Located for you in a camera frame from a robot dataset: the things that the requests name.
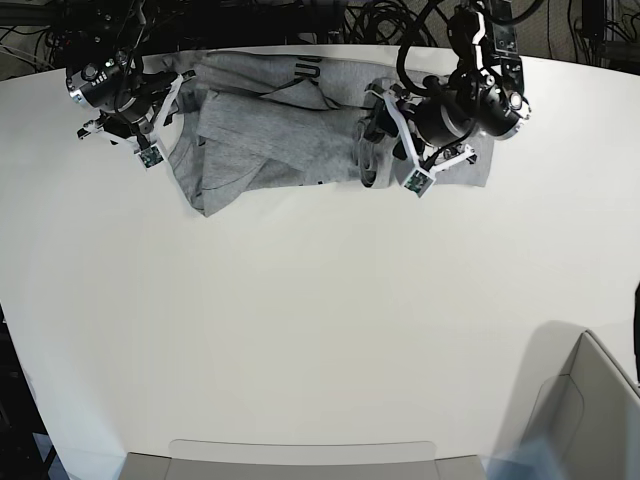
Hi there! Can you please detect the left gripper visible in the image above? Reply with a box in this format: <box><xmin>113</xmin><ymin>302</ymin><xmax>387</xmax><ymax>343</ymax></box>
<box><xmin>357</xmin><ymin>89</ymin><xmax>470</xmax><ymax>160</ymax></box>

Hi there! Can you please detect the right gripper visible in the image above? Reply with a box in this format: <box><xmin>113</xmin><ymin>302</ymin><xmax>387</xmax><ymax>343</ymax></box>
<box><xmin>67</xmin><ymin>62</ymin><xmax>183</xmax><ymax>150</ymax></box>

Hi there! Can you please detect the grey T-shirt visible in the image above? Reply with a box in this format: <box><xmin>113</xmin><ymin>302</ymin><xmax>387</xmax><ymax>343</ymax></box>
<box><xmin>162</xmin><ymin>49</ymin><xmax>496</xmax><ymax>219</ymax></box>

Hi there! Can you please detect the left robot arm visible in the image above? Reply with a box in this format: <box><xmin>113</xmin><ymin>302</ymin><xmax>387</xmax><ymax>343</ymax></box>
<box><xmin>362</xmin><ymin>1</ymin><xmax>531</xmax><ymax>168</ymax></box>

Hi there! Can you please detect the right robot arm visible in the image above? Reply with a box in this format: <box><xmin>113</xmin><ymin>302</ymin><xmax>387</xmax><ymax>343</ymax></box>
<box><xmin>56</xmin><ymin>1</ymin><xmax>183</xmax><ymax>154</ymax></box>

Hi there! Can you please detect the black cloth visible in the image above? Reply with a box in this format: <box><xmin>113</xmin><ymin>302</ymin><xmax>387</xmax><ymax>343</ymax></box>
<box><xmin>633</xmin><ymin>284</ymin><xmax>640</xmax><ymax>384</ymax></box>

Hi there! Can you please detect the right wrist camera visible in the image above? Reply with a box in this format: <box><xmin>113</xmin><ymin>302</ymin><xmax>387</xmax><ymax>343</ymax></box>
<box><xmin>136</xmin><ymin>144</ymin><xmax>165</xmax><ymax>169</ymax></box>

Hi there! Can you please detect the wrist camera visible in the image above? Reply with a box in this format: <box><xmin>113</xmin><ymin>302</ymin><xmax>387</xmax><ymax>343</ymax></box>
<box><xmin>136</xmin><ymin>144</ymin><xmax>165</xmax><ymax>169</ymax></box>
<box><xmin>400</xmin><ymin>168</ymin><xmax>436</xmax><ymax>198</ymax></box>

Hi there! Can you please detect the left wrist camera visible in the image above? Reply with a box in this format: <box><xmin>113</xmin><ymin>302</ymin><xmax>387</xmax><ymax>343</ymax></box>
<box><xmin>400</xmin><ymin>168</ymin><xmax>436</xmax><ymax>198</ymax></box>

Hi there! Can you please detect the black cable bundle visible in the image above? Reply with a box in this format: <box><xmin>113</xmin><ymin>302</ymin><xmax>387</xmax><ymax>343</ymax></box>
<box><xmin>344</xmin><ymin>0</ymin><xmax>436</xmax><ymax>49</ymax></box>

